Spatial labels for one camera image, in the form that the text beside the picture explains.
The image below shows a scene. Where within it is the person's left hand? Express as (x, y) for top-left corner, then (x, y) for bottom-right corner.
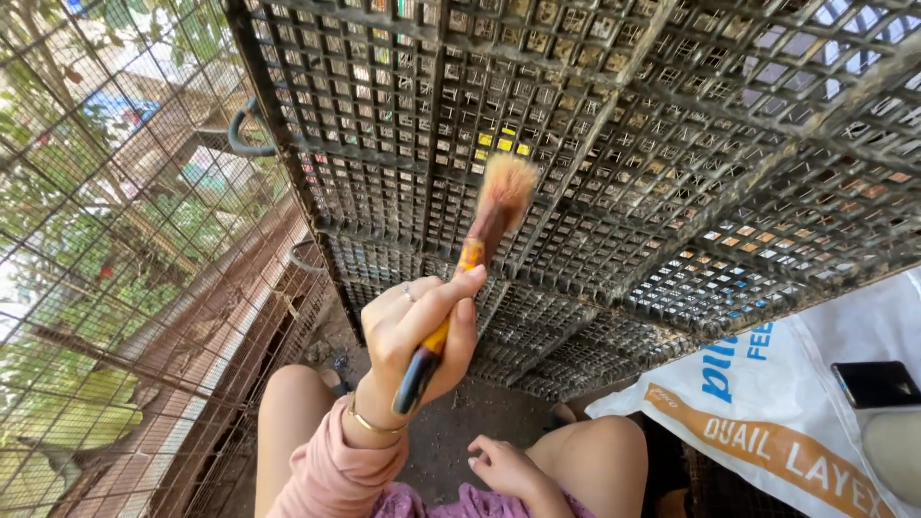
(351, 264), (489, 430)

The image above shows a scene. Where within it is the person's right hand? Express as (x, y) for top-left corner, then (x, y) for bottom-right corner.
(467, 434), (558, 499)

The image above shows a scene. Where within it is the yellow-handled paint brush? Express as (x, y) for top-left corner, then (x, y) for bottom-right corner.
(390, 153), (541, 417)

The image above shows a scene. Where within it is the purple patterned garment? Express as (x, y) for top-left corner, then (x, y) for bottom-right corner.
(370, 481), (600, 518)

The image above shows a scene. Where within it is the person's right leg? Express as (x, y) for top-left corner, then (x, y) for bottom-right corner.
(524, 415), (649, 518)

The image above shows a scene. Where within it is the person's leg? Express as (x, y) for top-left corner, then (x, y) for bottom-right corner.
(524, 415), (649, 518)
(254, 364), (355, 518)

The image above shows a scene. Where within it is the person's left leg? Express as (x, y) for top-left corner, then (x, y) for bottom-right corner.
(254, 364), (355, 518)

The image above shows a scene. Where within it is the white printed feed sack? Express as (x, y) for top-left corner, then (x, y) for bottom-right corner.
(585, 266), (921, 518)

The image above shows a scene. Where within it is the long brown feeding trough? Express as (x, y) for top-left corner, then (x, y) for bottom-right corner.
(43, 205), (328, 518)

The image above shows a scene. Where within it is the black phone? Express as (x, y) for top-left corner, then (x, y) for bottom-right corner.
(830, 360), (921, 412)

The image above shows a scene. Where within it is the grey rounded container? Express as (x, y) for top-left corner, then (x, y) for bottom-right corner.
(860, 406), (921, 509)

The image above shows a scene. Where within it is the gold bracelet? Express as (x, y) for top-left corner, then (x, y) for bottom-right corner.
(347, 392), (411, 436)

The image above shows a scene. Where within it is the grey metal cage handle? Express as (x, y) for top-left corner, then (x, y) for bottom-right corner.
(228, 96), (280, 158)
(288, 239), (330, 276)

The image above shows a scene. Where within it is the wire mesh fence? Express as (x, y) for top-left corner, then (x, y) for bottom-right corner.
(0, 0), (335, 518)

